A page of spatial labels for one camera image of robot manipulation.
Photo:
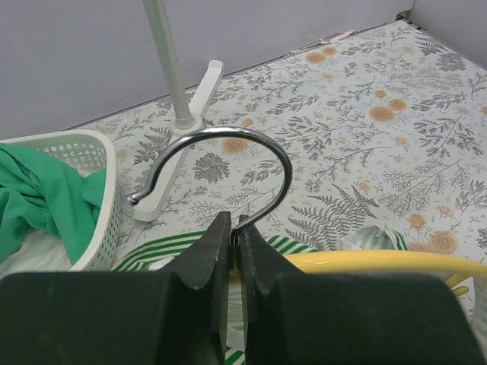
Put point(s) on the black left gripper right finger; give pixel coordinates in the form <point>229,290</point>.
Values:
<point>355,307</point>

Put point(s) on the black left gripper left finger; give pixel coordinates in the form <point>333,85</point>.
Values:
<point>174,315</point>

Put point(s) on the green white striped tank top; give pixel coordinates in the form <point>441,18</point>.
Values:
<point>157,253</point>

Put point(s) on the yellow plastic hanger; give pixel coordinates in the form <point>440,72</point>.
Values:
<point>361,189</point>

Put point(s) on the green cloth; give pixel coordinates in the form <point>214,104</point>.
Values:
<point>41,192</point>

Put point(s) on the pale green oval basket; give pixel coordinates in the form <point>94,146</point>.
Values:
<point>88,152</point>

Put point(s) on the white metal clothes rack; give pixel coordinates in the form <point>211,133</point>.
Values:
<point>188,113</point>

